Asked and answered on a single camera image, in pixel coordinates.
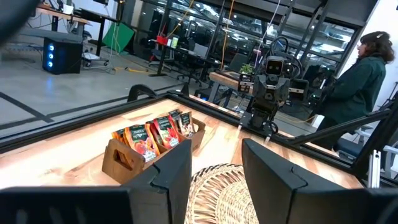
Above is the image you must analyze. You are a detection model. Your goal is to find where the round woven straw placemat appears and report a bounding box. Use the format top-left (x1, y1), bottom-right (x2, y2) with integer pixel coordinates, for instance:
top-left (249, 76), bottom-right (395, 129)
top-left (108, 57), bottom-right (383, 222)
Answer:
top-left (185, 164), bottom-right (261, 224)

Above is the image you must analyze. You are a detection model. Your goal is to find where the wooden top desk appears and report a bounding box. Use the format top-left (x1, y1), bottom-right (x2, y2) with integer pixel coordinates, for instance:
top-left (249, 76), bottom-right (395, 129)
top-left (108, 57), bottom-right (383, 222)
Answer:
top-left (35, 2), bottom-right (91, 34)

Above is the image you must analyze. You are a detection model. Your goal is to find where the black device blue light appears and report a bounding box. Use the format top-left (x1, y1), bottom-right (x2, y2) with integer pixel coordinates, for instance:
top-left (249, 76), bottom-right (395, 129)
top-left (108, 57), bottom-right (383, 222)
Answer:
top-left (42, 37), bottom-right (83, 75)

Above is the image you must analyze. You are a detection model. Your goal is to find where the orange hanging cable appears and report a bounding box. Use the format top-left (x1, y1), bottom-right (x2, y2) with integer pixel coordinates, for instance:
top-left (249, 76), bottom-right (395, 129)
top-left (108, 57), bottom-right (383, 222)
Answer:
top-left (220, 0), bottom-right (235, 71)

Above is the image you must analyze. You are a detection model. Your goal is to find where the black frame post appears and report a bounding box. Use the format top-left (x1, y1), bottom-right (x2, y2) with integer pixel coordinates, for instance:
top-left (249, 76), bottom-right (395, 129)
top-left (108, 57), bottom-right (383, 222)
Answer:
top-left (353, 101), bottom-right (398, 180)

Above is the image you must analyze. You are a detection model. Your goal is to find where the black background robot station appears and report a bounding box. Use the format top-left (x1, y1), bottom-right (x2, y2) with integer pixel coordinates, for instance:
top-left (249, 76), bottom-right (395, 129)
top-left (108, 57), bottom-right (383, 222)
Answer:
top-left (208, 70), bottom-right (312, 105)

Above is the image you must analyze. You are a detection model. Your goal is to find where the silver aluminium extrusion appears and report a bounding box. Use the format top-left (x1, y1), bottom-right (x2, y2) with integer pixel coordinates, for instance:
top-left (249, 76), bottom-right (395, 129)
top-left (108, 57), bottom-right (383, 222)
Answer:
top-left (368, 149), bottom-right (382, 189)

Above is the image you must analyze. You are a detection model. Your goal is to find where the wooden tea caddy box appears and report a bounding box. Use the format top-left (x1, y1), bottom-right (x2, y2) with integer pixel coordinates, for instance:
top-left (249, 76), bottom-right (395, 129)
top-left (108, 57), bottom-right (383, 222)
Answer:
top-left (101, 116), bottom-right (206, 185)

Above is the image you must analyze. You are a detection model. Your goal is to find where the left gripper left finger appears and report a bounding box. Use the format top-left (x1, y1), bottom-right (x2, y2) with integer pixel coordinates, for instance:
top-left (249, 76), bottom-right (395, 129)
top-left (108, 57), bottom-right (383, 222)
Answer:
top-left (0, 139), bottom-right (193, 224)

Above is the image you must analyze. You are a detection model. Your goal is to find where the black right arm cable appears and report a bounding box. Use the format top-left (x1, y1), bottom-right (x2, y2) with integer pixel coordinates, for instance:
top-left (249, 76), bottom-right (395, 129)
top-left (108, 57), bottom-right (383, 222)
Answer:
top-left (269, 36), bottom-right (304, 78)

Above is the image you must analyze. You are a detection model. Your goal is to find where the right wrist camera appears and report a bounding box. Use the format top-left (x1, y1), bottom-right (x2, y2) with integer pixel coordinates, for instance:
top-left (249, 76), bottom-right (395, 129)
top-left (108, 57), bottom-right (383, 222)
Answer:
top-left (266, 56), bottom-right (285, 76)

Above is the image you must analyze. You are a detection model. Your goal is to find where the black frame bar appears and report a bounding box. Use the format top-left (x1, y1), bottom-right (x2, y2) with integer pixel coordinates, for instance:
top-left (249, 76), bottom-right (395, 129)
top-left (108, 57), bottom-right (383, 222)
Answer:
top-left (289, 108), bottom-right (393, 146)

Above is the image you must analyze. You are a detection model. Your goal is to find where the small green plant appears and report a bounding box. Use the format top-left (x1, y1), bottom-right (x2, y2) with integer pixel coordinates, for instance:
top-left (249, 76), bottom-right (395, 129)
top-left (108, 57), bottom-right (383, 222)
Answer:
top-left (239, 63), bottom-right (254, 75)

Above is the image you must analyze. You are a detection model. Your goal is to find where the person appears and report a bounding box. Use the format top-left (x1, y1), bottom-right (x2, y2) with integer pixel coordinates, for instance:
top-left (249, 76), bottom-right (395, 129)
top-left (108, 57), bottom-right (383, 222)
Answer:
top-left (312, 30), bottom-right (396, 151)

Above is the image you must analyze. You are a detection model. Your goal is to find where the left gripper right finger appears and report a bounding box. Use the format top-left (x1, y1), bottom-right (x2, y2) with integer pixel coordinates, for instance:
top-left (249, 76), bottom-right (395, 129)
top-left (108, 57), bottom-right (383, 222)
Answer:
top-left (242, 139), bottom-right (398, 224)

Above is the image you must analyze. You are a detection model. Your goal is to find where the green panel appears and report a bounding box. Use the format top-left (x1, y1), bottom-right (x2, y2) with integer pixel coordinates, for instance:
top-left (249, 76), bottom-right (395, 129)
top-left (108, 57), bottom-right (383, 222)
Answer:
top-left (102, 22), bottom-right (136, 54)

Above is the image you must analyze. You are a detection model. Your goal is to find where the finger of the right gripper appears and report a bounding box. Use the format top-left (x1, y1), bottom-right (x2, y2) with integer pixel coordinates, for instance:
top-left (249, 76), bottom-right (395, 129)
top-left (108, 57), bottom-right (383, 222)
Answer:
top-left (252, 75), bottom-right (266, 100)
top-left (277, 77), bottom-right (290, 102)

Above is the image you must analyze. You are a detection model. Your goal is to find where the black table clamp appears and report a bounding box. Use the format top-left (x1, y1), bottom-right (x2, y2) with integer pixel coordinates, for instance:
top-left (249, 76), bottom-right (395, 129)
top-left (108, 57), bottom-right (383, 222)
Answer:
top-left (127, 83), bottom-right (158, 103)

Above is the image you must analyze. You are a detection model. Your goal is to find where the yellow floor cable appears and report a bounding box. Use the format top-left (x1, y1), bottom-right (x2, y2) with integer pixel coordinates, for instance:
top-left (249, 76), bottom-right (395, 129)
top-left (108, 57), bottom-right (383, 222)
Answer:
top-left (113, 66), bottom-right (150, 75)

